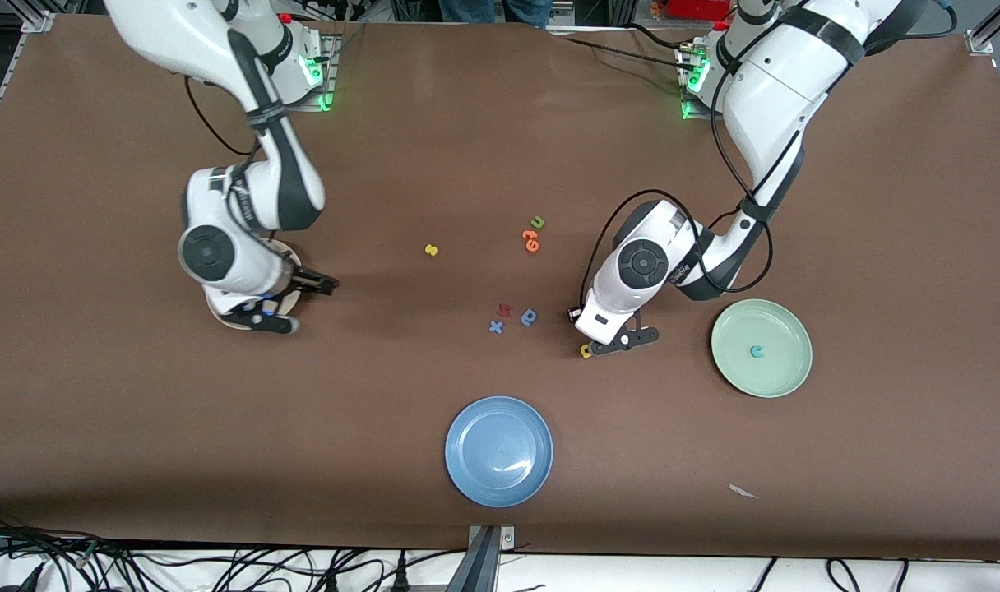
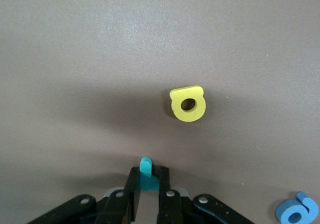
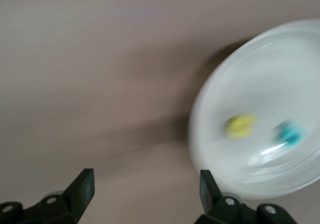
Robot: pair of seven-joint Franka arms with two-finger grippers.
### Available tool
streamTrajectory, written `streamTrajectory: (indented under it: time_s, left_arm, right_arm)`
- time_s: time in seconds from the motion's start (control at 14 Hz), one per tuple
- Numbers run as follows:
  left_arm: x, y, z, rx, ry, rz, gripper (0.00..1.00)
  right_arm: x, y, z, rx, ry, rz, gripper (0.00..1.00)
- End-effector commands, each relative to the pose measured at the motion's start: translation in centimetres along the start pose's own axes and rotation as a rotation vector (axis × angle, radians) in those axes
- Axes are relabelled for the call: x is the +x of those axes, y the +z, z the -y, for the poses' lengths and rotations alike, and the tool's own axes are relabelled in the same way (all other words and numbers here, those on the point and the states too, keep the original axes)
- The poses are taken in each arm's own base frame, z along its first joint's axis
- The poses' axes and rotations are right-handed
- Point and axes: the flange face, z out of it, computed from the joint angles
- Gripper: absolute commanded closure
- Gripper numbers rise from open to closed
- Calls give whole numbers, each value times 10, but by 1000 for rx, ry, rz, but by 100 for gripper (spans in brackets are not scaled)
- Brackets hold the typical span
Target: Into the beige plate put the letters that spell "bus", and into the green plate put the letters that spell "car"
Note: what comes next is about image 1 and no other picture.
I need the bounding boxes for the black cable tangle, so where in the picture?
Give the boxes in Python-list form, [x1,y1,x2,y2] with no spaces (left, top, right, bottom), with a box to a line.
[0,514,439,592]

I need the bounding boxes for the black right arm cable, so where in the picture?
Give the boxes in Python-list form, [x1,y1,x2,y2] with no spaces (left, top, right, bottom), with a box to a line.
[183,0,320,272]

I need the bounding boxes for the black cable on table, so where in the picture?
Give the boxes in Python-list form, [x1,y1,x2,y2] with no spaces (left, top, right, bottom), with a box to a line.
[549,23,698,75]

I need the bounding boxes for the red box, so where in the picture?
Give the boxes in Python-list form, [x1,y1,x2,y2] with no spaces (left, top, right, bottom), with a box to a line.
[666,0,735,22]

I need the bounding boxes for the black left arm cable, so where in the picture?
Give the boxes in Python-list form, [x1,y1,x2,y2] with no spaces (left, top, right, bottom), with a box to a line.
[580,49,805,309]

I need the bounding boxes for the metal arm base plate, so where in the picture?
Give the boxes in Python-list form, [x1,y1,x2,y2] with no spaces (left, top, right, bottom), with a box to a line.
[679,45,723,123]
[286,33,337,113]

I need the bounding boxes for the brown table cover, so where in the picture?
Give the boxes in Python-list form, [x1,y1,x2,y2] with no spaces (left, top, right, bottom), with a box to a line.
[0,16,1000,562]

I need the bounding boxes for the metal mount post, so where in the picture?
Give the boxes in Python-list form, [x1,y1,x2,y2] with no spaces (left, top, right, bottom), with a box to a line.
[445,524,517,592]

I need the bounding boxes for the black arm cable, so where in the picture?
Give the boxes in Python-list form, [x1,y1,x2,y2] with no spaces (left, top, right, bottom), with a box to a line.
[183,0,320,272]
[580,49,805,309]

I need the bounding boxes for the blue plate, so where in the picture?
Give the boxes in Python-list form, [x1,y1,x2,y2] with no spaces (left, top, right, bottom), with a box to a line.
[444,395,554,509]

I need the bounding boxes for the person in blue jeans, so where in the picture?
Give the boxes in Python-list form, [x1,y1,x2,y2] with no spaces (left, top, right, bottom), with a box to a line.
[438,0,554,30]

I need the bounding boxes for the beige brown plate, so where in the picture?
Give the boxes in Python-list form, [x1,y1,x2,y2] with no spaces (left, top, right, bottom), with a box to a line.
[206,238,303,331]

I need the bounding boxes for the aluminium corner bracket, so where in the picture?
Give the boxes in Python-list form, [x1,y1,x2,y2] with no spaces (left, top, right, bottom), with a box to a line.
[965,0,1000,54]
[19,0,57,34]

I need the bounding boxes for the green plate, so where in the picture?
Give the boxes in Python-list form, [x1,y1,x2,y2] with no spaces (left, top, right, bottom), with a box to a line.
[710,298,814,400]

